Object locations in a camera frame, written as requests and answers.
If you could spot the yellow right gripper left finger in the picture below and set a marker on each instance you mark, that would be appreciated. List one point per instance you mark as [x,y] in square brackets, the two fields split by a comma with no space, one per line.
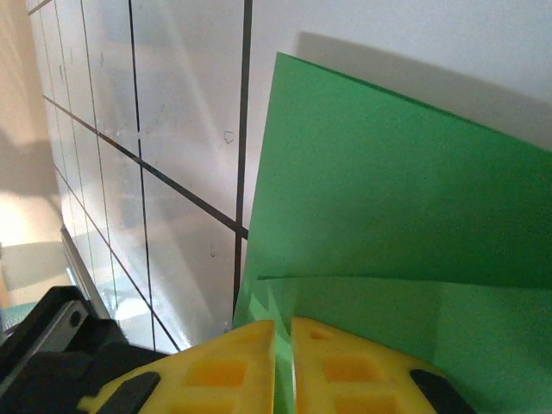
[207,379]

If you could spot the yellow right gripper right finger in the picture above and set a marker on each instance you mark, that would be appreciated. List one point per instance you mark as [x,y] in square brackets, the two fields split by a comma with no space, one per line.
[345,379]

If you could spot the green paper sheet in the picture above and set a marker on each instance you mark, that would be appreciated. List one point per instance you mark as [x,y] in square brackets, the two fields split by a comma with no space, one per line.
[388,194]

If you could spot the translucent teal plastic cup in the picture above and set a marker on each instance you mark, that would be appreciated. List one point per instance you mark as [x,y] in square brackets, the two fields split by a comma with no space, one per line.
[15,317]

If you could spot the aluminium table frame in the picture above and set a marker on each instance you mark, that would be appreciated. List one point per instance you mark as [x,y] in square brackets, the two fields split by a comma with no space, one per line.
[82,289]

